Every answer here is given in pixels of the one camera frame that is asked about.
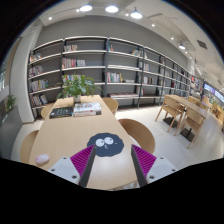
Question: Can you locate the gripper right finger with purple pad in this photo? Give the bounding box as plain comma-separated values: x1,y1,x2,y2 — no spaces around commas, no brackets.
131,145,177,187

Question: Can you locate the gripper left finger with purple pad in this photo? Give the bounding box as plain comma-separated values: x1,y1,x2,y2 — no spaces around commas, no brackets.
49,145,96,187

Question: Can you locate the pink computer mouse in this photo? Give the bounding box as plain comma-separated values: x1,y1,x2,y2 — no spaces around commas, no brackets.
35,154,50,166

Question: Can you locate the dark cartoon-face mouse pad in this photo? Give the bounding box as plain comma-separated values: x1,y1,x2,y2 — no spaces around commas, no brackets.
87,133,124,157

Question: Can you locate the near right wooden chair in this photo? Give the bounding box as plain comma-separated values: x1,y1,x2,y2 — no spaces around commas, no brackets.
119,119,155,154

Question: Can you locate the near left wooden chair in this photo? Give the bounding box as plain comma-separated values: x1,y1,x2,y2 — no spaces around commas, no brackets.
20,130,38,164

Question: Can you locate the black book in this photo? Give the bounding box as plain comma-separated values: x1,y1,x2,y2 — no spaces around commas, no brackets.
49,107,73,119

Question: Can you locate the white and red book stack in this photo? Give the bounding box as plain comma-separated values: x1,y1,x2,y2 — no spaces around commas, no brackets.
73,102,101,117

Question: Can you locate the wooden chair near aisle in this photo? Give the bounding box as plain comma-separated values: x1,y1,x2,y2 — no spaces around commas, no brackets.
177,108,205,146

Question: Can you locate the far left wooden chair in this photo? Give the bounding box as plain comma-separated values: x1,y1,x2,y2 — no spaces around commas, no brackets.
41,104,53,119

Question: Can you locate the far right wooden chair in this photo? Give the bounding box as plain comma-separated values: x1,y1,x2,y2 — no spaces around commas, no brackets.
103,97,119,114

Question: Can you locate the green potted plant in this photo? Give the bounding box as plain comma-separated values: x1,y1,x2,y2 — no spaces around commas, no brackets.
56,74,96,99

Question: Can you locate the small plant at left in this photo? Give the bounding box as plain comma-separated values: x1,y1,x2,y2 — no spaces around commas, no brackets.
6,95,16,111

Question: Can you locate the large grey bookshelf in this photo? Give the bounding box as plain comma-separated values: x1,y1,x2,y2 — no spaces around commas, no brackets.
27,36,191,117

